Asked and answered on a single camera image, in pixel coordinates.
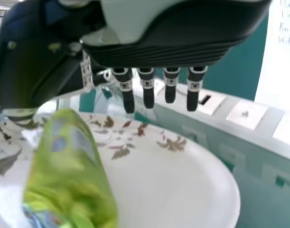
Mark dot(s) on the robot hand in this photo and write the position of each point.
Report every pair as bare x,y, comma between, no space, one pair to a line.
171,28

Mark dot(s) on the yellow-green biscuit packet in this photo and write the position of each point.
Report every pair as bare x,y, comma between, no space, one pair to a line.
69,180

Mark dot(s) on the plate with brown leaf pattern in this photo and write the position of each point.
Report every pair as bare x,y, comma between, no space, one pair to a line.
171,178

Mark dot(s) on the whiteboard with handwriting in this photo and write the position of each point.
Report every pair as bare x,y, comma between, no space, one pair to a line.
281,59

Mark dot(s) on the white socket strip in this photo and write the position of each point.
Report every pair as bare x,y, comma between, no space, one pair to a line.
247,115

